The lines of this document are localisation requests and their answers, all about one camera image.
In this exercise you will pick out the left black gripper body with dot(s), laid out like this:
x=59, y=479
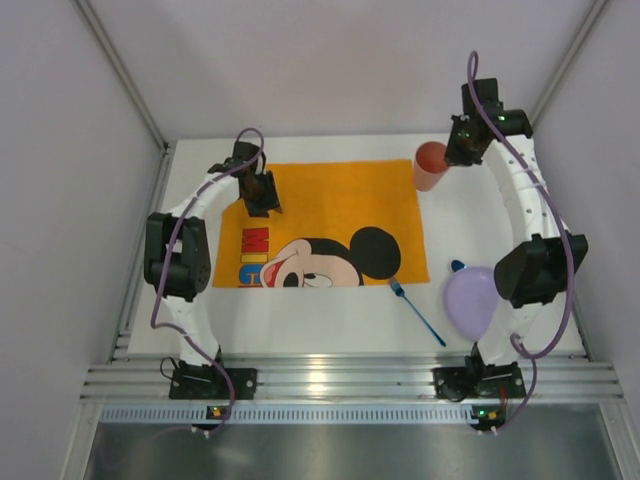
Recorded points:
x=261, y=198

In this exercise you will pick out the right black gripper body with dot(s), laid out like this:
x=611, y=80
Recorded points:
x=461, y=151

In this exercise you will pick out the pink plastic cup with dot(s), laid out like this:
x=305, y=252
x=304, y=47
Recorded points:
x=429, y=165

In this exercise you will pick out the orange Mickey Mouse cloth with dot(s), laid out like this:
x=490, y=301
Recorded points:
x=340, y=224

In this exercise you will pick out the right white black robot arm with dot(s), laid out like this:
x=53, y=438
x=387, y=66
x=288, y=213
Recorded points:
x=545, y=257

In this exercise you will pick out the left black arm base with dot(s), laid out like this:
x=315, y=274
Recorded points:
x=190, y=382

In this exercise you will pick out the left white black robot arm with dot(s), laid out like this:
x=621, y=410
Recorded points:
x=177, y=253

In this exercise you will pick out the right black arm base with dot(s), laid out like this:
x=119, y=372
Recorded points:
x=456, y=384

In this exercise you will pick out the lilac plastic plate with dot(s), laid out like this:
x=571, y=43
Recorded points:
x=470, y=300

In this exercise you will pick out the blue plastic fork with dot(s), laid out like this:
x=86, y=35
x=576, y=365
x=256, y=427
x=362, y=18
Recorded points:
x=399, y=291

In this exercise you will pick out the slotted grey cable duct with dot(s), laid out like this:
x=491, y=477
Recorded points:
x=299, y=414

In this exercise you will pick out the aluminium mounting rail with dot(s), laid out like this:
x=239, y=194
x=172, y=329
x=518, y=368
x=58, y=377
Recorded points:
x=331, y=378

